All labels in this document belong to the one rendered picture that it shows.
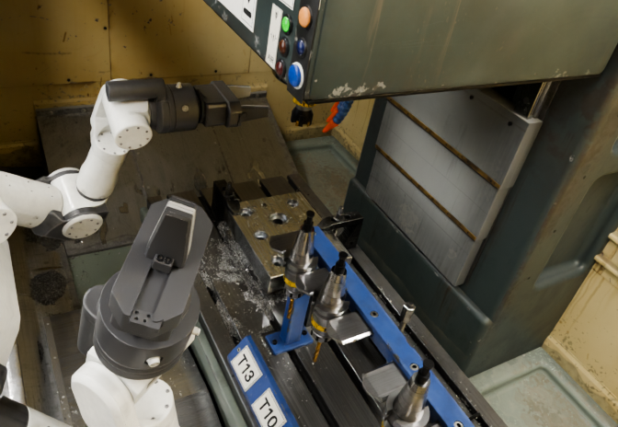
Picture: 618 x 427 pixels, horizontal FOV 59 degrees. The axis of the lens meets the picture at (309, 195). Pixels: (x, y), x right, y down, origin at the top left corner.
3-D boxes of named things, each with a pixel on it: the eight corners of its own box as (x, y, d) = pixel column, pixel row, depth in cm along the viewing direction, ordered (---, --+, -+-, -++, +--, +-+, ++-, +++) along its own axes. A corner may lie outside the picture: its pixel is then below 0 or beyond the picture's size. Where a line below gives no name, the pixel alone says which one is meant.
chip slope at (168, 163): (77, 295, 161) (69, 227, 146) (43, 170, 205) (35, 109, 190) (334, 236, 203) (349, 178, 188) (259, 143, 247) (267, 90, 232)
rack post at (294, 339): (274, 356, 121) (294, 257, 104) (264, 338, 124) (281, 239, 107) (313, 343, 126) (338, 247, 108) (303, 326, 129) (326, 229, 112)
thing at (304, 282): (303, 299, 94) (304, 295, 93) (290, 278, 97) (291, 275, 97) (337, 289, 97) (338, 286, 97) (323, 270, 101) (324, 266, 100)
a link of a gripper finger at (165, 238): (202, 214, 40) (185, 261, 44) (159, 200, 39) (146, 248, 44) (196, 231, 39) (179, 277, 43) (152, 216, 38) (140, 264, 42)
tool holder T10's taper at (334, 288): (348, 307, 92) (356, 279, 88) (323, 310, 90) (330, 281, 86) (338, 288, 95) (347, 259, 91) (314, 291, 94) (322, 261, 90)
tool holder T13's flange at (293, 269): (321, 274, 101) (324, 264, 99) (291, 282, 98) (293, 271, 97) (305, 252, 105) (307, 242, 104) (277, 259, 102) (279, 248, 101)
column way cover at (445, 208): (452, 291, 148) (528, 123, 118) (359, 190, 179) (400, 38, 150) (466, 286, 150) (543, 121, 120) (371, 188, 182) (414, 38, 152)
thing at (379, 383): (374, 407, 79) (375, 403, 79) (355, 377, 83) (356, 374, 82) (412, 390, 83) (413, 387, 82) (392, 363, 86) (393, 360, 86)
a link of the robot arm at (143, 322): (75, 303, 39) (67, 372, 47) (206, 343, 40) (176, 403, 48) (137, 181, 47) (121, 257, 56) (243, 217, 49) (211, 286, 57)
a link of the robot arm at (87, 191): (137, 171, 104) (108, 231, 116) (119, 132, 108) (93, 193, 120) (81, 175, 97) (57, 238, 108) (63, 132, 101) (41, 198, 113)
